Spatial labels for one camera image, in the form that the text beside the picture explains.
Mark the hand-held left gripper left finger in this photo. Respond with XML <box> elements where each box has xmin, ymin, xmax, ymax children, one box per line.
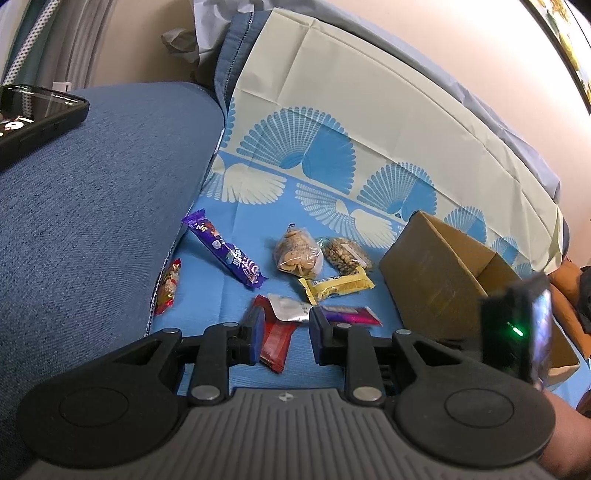
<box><xmin>108</xmin><ymin>310</ymin><xmax>269</xmax><ymax>403</ymax></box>

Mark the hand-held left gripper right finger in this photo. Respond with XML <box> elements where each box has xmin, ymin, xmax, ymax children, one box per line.
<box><xmin>308</xmin><ymin>307</ymin><xmax>467</xmax><ymax>403</ymax></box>

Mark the red snack wrapper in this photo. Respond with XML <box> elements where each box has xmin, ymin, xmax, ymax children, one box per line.
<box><xmin>252</xmin><ymin>295</ymin><xmax>301</xmax><ymax>374</ymax></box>

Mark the clear bag of cookies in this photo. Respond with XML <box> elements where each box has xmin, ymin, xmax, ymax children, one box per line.
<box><xmin>274</xmin><ymin>224</ymin><xmax>325</xmax><ymax>280</ymax></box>

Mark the cardboard box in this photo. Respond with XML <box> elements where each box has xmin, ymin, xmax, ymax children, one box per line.
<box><xmin>379</xmin><ymin>211</ymin><xmax>580</xmax><ymax>381</ymax></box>

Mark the orange peanut packet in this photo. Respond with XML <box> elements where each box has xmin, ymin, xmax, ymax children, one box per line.
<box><xmin>154</xmin><ymin>258</ymin><xmax>182</xmax><ymax>316</ymax></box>

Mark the person's right forearm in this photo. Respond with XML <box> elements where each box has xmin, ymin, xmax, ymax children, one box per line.
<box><xmin>538</xmin><ymin>392</ymin><xmax>591</xmax><ymax>480</ymax></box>

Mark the silver snack packet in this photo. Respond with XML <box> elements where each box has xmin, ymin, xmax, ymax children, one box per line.
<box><xmin>267</xmin><ymin>293</ymin><xmax>315</xmax><ymax>325</ymax></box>

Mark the pink purple snack bar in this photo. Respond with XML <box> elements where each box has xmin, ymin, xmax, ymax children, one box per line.
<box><xmin>318</xmin><ymin>305</ymin><xmax>384</xmax><ymax>328</ymax></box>

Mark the yellow snack wrapper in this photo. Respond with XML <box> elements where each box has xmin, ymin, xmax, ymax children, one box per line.
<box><xmin>298</xmin><ymin>267</ymin><xmax>376</xmax><ymax>305</ymax></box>

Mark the orange brown cloth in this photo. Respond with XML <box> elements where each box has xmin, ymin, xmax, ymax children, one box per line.
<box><xmin>549</xmin><ymin>261</ymin><xmax>591</xmax><ymax>361</ymax></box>

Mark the clear bag of nuts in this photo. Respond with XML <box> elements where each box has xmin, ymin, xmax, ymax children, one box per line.
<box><xmin>318</xmin><ymin>236</ymin><xmax>374</xmax><ymax>273</ymax></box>

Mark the purple chocolate bar packet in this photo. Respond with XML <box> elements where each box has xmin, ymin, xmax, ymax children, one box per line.
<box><xmin>181</xmin><ymin>209</ymin><xmax>269</xmax><ymax>289</ymax></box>

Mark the blue denim cushion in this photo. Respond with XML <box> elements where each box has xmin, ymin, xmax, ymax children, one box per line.
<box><xmin>0</xmin><ymin>82</ymin><xmax>227</xmax><ymax>480</ymax></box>

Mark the fan print bed sheet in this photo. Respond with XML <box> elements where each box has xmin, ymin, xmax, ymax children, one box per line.
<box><xmin>143</xmin><ymin>7</ymin><xmax>583</xmax><ymax>480</ymax></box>

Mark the denim pillow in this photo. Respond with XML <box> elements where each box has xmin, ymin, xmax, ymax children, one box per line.
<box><xmin>194</xmin><ymin>11</ymin><xmax>257</xmax><ymax>121</ymax></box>

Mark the grey plastic bag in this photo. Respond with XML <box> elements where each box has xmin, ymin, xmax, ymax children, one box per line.
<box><xmin>161</xmin><ymin>28</ymin><xmax>199</xmax><ymax>54</ymax></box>

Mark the black smartphone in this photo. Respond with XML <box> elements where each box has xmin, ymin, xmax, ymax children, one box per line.
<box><xmin>0</xmin><ymin>84</ymin><xmax>90</xmax><ymax>171</ymax></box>

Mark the light blue bed sheet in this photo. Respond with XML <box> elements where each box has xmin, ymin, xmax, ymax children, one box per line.
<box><xmin>191</xmin><ymin>0</ymin><xmax>568</xmax><ymax>204</ymax></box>

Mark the window curtain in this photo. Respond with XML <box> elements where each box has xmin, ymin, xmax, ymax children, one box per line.
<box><xmin>0</xmin><ymin>0</ymin><xmax>116</xmax><ymax>88</ymax></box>

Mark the framed wall picture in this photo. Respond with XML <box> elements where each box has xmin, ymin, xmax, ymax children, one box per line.
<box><xmin>522</xmin><ymin>0</ymin><xmax>591</xmax><ymax>116</ymax></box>

